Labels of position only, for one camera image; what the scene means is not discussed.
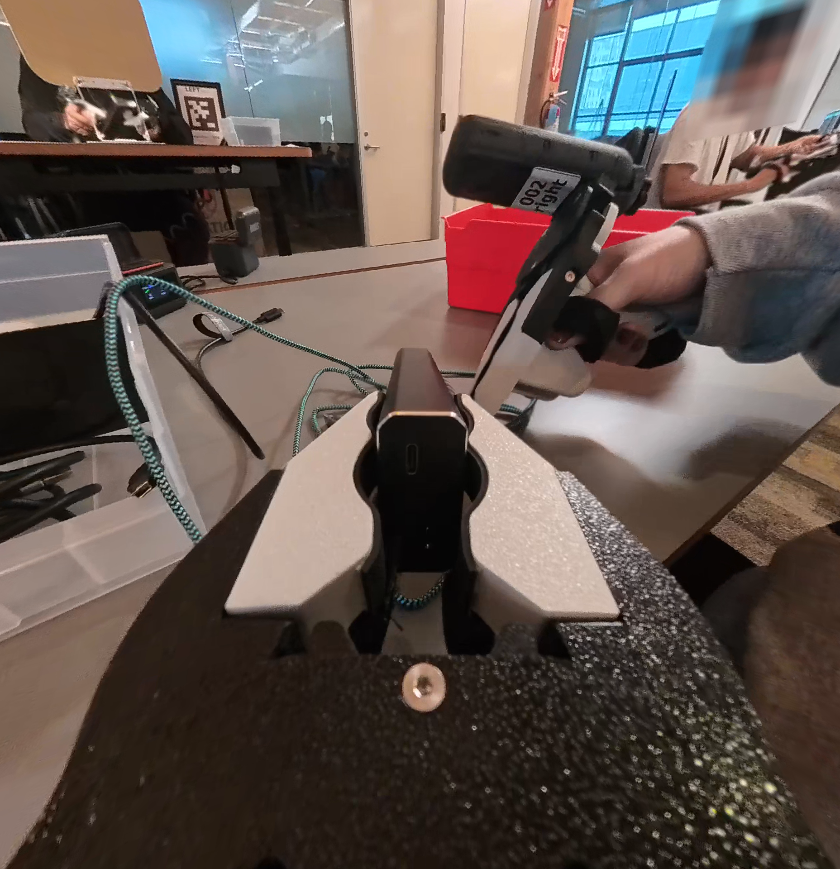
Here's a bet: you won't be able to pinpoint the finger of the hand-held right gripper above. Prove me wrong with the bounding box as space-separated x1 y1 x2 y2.
496 331 592 401
473 291 531 405

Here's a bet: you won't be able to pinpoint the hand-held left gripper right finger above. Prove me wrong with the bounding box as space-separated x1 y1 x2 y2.
454 392 621 629

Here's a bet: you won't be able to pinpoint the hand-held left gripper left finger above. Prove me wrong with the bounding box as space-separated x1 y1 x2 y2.
223 392 383 625

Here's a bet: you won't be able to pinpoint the black usb hub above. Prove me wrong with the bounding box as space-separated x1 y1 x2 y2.
376 348 472 574

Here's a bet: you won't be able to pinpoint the teal braided usb cable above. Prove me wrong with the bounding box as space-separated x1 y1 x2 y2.
104 275 536 612

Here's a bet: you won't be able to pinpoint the person's right forearm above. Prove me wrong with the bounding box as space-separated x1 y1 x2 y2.
678 170 840 388

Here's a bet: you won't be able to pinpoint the person's right hand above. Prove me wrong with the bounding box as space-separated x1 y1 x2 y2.
549 224 709 368

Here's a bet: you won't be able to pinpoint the red plastic bin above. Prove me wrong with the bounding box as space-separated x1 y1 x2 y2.
444 202 696 315

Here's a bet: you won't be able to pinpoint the white door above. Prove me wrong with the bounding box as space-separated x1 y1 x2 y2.
348 0 441 247
461 0 539 126

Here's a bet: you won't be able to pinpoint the wooden pillar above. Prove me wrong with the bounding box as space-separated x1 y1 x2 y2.
525 0 577 130

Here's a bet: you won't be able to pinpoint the dark jacket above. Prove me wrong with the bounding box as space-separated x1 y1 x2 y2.
613 125 660 174

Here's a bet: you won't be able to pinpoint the clear plastic storage box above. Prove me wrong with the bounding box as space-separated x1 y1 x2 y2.
0 234 207 649

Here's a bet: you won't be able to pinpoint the small clear plastic boxes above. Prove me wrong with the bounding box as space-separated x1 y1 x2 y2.
223 115 282 147

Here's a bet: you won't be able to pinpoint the black charger box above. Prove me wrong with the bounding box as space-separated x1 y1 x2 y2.
118 261 186 320

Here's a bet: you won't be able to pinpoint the grey power adapter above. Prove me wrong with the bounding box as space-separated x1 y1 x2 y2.
210 207 263 278

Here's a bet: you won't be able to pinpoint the black case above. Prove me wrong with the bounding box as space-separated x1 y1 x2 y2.
0 315 149 463

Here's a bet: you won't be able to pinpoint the black framed marker sign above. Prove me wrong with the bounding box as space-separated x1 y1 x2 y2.
170 78 227 145

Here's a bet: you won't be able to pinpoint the wood-edged desk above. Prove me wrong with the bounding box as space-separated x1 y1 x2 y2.
0 139 314 259

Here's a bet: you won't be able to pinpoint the black cable velcro strap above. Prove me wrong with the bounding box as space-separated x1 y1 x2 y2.
189 307 285 381

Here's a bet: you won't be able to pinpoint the bundle of black cables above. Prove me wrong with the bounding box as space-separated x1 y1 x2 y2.
0 434 105 551

